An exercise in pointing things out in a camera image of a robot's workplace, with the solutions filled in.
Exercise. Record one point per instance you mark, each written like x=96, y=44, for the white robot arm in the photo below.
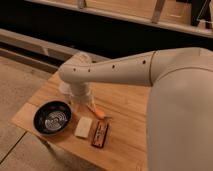
x=180, y=105

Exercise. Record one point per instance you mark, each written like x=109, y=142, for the orange pepper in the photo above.
x=100, y=114

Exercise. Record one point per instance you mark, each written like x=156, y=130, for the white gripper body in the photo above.
x=81, y=93

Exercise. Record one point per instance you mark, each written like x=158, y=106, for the wooden table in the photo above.
x=125, y=107

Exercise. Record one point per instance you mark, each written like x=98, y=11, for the black ceramic bowl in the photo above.
x=52, y=117

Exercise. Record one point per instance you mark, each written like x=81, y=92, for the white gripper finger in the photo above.
x=91, y=105

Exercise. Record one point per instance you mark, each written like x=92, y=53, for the beige sponge block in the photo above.
x=83, y=127

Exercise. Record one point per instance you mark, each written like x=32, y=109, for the translucent plastic cup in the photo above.
x=66, y=89

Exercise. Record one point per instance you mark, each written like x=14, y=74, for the red and black box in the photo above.
x=100, y=134

